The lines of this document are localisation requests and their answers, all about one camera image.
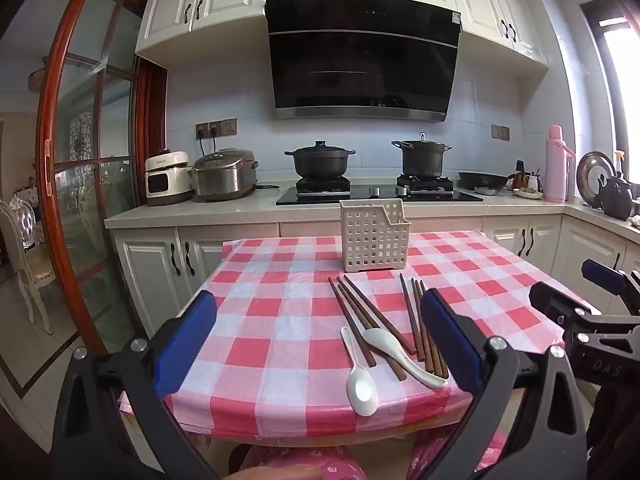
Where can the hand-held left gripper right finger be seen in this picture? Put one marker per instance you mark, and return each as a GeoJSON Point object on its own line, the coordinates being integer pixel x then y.
{"type": "Point", "coordinates": [450, 340]}

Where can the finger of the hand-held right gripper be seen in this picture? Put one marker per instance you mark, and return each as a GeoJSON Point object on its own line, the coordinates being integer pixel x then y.
{"type": "Point", "coordinates": [550, 300]}
{"type": "Point", "coordinates": [602, 275]}

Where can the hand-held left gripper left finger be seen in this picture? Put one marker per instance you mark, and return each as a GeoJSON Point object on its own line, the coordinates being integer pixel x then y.
{"type": "Point", "coordinates": [187, 340]}

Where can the white ceramic spoon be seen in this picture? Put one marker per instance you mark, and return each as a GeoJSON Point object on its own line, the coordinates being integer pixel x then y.
{"type": "Point", "coordinates": [377, 340]}
{"type": "Point", "coordinates": [362, 392]}

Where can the white perforated utensil basket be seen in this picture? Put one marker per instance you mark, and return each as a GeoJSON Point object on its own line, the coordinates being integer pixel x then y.
{"type": "Point", "coordinates": [372, 240]}

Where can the person's left hand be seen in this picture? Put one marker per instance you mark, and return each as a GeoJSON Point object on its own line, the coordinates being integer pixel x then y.
{"type": "Point", "coordinates": [280, 474]}

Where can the black teapot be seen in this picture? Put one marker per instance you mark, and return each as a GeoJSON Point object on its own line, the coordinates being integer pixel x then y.
{"type": "Point", "coordinates": [617, 200]}

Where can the pink white checkered tablecloth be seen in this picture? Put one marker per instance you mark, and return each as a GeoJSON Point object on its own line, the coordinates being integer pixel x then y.
{"type": "Point", "coordinates": [280, 320]}

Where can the round glass pot lid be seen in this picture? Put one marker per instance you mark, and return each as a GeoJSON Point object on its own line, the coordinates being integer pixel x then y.
{"type": "Point", "coordinates": [590, 170]}

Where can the small plate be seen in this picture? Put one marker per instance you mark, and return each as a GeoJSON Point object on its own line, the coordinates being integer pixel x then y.
{"type": "Point", "coordinates": [527, 193]}

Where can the pink thermos flask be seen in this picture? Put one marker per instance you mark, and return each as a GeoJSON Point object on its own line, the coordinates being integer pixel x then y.
{"type": "Point", "coordinates": [555, 175]}

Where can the spray bottle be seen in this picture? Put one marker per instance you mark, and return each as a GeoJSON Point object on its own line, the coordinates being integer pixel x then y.
{"type": "Point", "coordinates": [620, 157]}

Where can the brown oil cruet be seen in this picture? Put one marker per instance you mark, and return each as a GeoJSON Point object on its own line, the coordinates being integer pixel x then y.
{"type": "Point", "coordinates": [520, 177]}

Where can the small steel lid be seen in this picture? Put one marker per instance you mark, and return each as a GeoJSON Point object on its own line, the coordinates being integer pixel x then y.
{"type": "Point", "coordinates": [484, 190]}

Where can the white stone kitchen counter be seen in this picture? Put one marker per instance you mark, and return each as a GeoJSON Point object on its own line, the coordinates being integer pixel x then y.
{"type": "Point", "coordinates": [220, 210]}

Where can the black wok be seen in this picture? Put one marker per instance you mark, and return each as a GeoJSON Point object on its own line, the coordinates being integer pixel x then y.
{"type": "Point", "coordinates": [482, 180]}

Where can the white small cooker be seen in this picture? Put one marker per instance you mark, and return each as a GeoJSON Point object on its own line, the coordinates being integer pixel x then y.
{"type": "Point", "coordinates": [167, 180]}

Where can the person's pink patterned pants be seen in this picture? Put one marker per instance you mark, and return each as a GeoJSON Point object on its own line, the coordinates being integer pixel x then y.
{"type": "Point", "coordinates": [345, 465]}

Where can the stainless steel rice cooker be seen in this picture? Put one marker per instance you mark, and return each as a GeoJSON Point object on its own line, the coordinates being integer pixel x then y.
{"type": "Point", "coordinates": [225, 177]}

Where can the white dining chair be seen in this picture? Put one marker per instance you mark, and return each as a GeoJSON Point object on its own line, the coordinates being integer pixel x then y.
{"type": "Point", "coordinates": [30, 270]}

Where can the black stock pot with lid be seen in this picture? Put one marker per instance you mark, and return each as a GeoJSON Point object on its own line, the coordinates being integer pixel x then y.
{"type": "Point", "coordinates": [422, 160]}

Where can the black glass gas cooktop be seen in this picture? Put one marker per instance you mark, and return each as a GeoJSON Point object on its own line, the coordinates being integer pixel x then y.
{"type": "Point", "coordinates": [320, 200]}

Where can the black casserole pot with lid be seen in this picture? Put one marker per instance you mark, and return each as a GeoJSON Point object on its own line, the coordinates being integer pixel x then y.
{"type": "Point", "coordinates": [320, 162]}

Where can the dark framed window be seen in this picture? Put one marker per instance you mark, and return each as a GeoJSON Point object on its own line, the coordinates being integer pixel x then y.
{"type": "Point", "coordinates": [597, 50]}

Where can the red wooden glass door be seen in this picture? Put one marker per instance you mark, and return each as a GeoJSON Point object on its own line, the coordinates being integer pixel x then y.
{"type": "Point", "coordinates": [47, 160]}

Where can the white upper kitchen cabinet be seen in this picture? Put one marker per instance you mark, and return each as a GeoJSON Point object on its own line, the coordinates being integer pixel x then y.
{"type": "Point", "coordinates": [500, 10]}
{"type": "Point", "coordinates": [200, 5]}

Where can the black glass range hood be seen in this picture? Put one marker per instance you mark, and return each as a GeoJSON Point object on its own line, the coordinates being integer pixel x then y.
{"type": "Point", "coordinates": [360, 60]}

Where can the gold small wall socket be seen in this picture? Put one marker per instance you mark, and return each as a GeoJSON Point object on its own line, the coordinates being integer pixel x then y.
{"type": "Point", "coordinates": [500, 132]}

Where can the gold triple wall socket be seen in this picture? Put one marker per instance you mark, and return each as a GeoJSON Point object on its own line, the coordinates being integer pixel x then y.
{"type": "Point", "coordinates": [216, 128]}

